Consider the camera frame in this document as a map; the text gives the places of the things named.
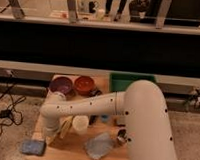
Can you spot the blue sponge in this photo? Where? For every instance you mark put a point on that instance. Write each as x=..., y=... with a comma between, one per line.
x=33, y=147

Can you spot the wooden table board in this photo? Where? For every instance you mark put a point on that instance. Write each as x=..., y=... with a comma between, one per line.
x=72, y=146

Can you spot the light blue cloth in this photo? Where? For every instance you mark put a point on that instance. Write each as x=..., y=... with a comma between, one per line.
x=99, y=146

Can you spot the small metal can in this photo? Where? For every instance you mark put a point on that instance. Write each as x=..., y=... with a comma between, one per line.
x=121, y=136

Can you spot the dark grey sponge block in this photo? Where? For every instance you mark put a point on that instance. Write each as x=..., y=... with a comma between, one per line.
x=120, y=121

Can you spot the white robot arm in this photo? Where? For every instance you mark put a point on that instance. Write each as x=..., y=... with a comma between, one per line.
x=143, y=104

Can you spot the green plastic tray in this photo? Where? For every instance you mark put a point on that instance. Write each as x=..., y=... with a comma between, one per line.
x=120, y=81

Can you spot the orange bowl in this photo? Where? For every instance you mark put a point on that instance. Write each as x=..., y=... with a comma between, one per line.
x=84, y=85

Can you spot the yellow banana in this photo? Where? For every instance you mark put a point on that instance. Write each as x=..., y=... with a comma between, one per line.
x=66, y=126

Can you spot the purple bowl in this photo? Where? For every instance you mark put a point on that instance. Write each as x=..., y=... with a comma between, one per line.
x=61, y=84

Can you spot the small blue cup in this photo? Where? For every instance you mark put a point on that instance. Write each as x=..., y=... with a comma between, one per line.
x=105, y=119

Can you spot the white plastic cup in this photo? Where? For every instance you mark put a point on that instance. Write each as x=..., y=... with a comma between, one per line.
x=80, y=124

